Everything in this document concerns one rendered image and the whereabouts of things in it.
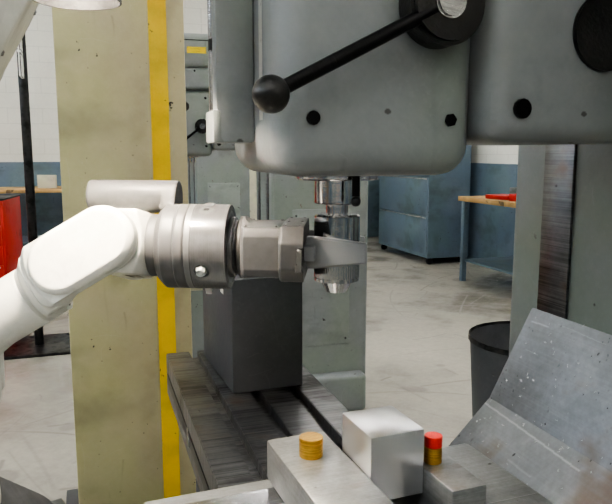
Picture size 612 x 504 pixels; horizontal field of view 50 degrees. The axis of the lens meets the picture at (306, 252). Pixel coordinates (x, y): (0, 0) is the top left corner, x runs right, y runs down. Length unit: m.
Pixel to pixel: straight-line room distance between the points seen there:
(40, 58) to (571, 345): 9.13
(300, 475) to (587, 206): 0.53
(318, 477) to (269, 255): 0.21
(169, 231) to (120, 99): 1.72
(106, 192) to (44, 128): 8.94
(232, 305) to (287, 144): 0.52
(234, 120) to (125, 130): 1.74
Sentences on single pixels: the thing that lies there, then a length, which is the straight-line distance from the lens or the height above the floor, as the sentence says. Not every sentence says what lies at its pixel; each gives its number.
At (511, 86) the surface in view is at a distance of 0.63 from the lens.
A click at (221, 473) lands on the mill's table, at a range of 0.85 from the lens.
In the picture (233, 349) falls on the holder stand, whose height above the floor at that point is 1.02.
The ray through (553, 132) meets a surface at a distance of 0.66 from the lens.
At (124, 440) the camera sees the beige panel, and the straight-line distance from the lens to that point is 2.57.
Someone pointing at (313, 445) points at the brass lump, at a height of 1.07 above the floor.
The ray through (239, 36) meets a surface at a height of 1.44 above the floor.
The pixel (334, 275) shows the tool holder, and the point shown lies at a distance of 0.67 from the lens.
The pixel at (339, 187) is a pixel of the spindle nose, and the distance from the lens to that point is 0.66.
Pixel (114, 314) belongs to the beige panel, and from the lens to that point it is 2.42.
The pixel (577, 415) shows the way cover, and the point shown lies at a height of 1.01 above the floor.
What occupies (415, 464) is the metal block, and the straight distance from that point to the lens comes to 0.62.
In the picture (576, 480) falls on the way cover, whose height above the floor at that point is 0.96.
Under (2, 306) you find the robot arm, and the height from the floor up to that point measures 1.18.
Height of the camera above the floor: 1.33
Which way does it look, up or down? 9 degrees down
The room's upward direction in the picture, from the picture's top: straight up
